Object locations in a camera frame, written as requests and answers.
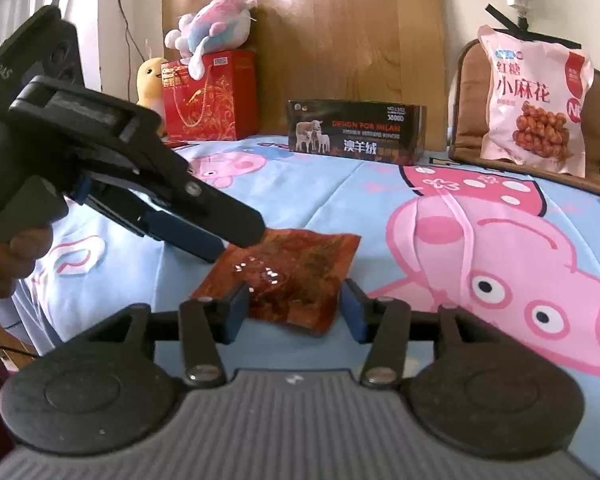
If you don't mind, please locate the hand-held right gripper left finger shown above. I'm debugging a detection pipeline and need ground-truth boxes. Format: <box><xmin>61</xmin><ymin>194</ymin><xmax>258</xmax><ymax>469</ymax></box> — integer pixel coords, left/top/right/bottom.
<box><xmin>77</xmin><ymin>282</ymin><xmax>251</xmax><ymax>387</ymax></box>

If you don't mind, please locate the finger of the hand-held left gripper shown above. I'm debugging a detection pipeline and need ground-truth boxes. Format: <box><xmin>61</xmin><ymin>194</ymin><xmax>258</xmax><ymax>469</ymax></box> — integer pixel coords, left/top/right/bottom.
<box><xmin>79</xmin><ymin>181</ymin><xmax>228</xmax><ymax>265</ymax></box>
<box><xmin>142</xmin><ymin>169</ymin><xmax>271</xmax><ymax>249</ymax></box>

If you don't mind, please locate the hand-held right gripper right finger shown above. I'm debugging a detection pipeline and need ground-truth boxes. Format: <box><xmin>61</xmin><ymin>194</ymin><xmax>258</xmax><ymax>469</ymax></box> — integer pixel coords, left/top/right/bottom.
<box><xmin>342</xmin><ymin>278</ymin><xmax>527</xmax><ymax>387</ymax></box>

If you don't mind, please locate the orange translucent snack packet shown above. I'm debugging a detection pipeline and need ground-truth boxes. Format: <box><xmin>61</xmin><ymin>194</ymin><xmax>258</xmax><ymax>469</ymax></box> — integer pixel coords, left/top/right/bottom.
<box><xmin>190</xmin><ymin>227</ymin><xmax>362</xmax><ymax>337</ymax></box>

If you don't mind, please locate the person's left hand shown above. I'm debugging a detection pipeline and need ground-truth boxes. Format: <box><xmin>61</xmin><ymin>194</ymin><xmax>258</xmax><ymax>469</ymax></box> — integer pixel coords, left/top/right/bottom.
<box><xmin>0</xmin><ymin>226</ymin><xmax>54</xmax><ymax>312</ymax></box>

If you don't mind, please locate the blue cartoon printed blanket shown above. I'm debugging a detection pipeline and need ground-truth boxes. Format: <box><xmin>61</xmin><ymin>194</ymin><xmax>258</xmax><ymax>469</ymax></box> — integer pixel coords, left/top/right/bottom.
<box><xmin>10</xmin><ymin>135</ymin><xmax>600</xmax><ymax>393</ymax></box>

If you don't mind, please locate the yellow duck plush toy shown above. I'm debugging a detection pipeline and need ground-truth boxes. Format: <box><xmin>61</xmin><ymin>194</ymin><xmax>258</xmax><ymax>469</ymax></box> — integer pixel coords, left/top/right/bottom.
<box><xmin>136</xmin><ymin>56</ymin><xmax>170</xmax><ymax>136</ymax></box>

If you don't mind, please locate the red gift bag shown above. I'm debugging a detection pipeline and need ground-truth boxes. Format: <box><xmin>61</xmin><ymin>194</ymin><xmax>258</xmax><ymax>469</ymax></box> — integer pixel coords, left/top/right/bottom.
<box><xmin>162</xmin><ymin>50</ymin><xmax>257</xmax><ymax>142</ymax></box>

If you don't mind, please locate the black printed box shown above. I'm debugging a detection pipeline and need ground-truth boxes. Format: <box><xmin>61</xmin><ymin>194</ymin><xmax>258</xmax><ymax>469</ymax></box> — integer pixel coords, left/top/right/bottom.
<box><xmin>287</xmin><ymin>99</ymin><xmax>427</xmax><ymax>165</ymax></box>

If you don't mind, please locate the pastel unicorn plush toy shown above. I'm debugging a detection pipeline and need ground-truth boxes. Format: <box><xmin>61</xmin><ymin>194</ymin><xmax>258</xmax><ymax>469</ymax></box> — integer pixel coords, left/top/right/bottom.
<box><xmin>165</xmin><ymin>0</ymin><xmax>258</xmax><ymax>80</ymax></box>

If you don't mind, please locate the wooden headboard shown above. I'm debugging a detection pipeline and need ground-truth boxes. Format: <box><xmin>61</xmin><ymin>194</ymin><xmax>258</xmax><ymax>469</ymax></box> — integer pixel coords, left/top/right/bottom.
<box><xmin>161</xmin><ymin>0</ymin><xmax>451</xmax><ymax>151</ymax></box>

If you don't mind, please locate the brown chair cushion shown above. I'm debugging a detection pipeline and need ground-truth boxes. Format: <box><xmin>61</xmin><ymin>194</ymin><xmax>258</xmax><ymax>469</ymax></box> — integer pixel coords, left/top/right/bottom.
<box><xmin>448</xmin><ymin>39</ymin><xmax>600</xmax><ymax>185</ymax></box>

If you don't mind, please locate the pink snack bag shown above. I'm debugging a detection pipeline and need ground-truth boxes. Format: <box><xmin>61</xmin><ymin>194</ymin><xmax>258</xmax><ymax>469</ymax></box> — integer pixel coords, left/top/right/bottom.
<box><xmin>477</xmin><ymin>25</ymin><xmax>594</xmax><ymax>178</ymax></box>

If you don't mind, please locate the black tape strip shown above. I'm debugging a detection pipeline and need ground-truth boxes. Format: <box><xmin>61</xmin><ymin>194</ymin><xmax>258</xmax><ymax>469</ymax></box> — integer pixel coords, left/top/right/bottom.
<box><xmin>484</xmin><ymin>4</ymin><xmax>520</xmax><ymax>29</ymax></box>

